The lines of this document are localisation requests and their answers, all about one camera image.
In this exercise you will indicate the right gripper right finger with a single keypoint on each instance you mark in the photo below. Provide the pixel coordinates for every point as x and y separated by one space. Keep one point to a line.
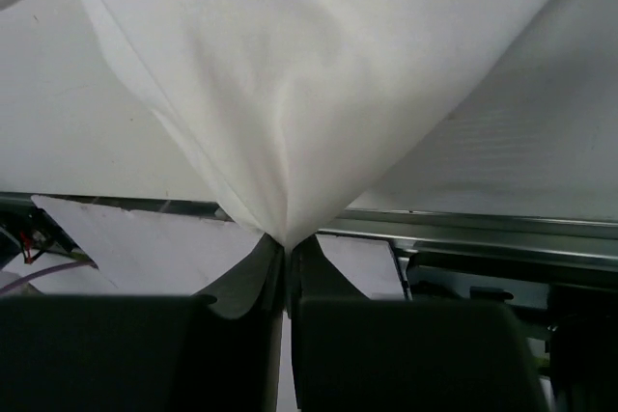
354 353

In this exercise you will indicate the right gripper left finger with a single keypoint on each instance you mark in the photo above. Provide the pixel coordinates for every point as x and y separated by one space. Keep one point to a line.
216 350

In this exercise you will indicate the white red-print t-shirt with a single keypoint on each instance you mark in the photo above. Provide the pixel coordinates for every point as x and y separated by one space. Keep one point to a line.
290 109

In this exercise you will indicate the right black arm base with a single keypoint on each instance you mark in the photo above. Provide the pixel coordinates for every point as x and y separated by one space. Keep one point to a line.
30 233

